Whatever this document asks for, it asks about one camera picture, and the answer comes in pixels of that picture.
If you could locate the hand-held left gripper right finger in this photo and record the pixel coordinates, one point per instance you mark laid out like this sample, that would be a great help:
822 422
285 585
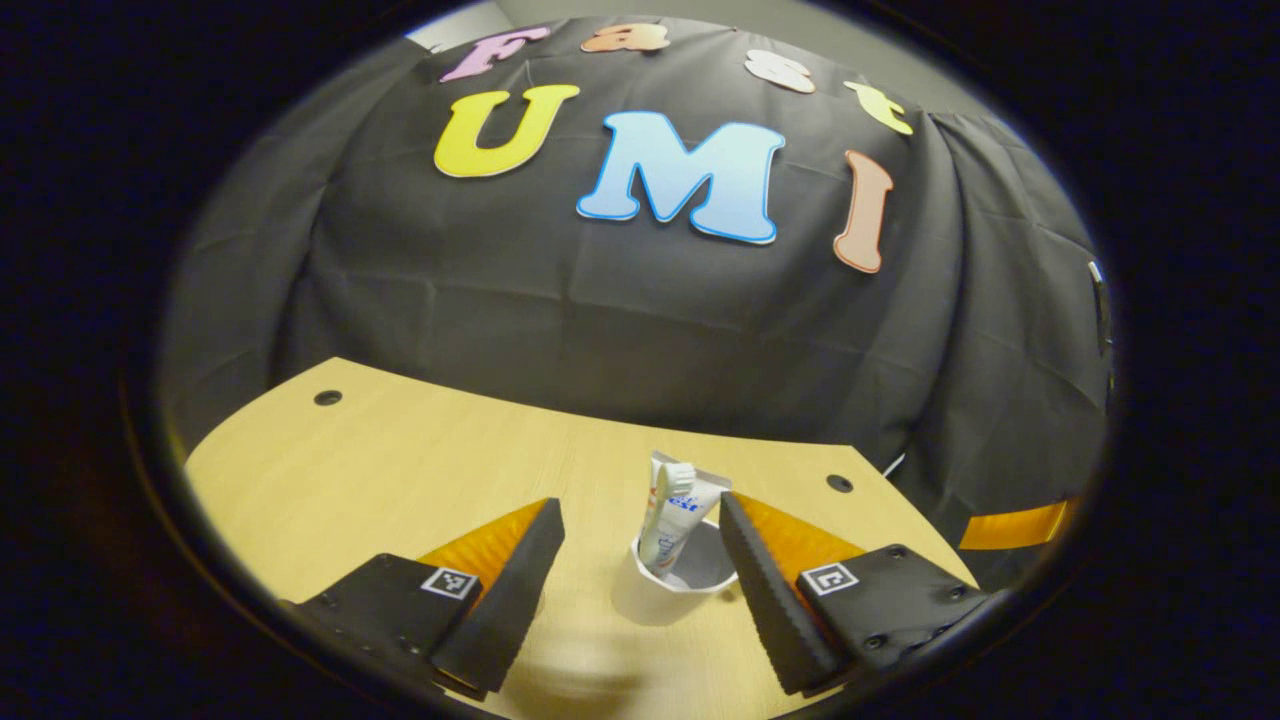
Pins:
770 600

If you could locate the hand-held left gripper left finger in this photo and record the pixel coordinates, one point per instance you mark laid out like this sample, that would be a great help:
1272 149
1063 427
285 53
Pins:
510 600

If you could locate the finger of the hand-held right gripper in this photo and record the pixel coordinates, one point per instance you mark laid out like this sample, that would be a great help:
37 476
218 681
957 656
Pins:
1020 525

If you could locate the white toothpaste tube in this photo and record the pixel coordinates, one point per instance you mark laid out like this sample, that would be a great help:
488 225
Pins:
672 530

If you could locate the white toothbrush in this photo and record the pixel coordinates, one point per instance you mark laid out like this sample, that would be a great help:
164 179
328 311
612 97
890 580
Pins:
676 478

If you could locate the wooden desktop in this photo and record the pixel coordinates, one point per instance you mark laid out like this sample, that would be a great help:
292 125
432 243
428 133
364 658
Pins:
420 470

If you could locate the black backdrop cloth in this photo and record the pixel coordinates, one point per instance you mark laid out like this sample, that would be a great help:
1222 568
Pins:
600 320

